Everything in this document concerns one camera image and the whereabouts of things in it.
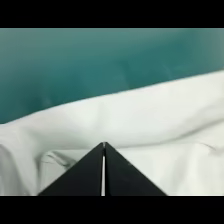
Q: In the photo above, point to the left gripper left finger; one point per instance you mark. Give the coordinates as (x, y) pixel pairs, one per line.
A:
(83, 176)

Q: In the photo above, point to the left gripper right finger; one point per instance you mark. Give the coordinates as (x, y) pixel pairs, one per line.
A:
(126, 176)

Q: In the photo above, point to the white shirt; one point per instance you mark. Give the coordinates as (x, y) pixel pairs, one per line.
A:
(150, 116)

